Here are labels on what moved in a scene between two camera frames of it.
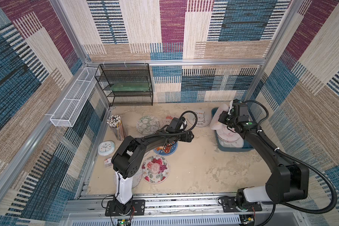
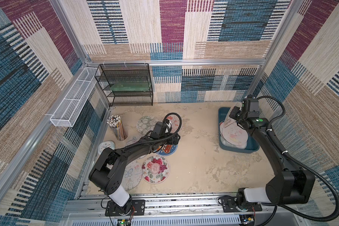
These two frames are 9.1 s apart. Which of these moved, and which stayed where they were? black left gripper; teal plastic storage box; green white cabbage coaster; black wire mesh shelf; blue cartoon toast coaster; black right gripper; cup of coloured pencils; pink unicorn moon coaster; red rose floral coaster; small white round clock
Moved: black right gripper; teal plastic storage box; black left gripper; pink unicorn moon coaster
Stayed: black wire mesh shelf; green white cabbage coaster; red rose floral coaster; blue cartoon toast coaster; small white round clock; cup of coloured pencils
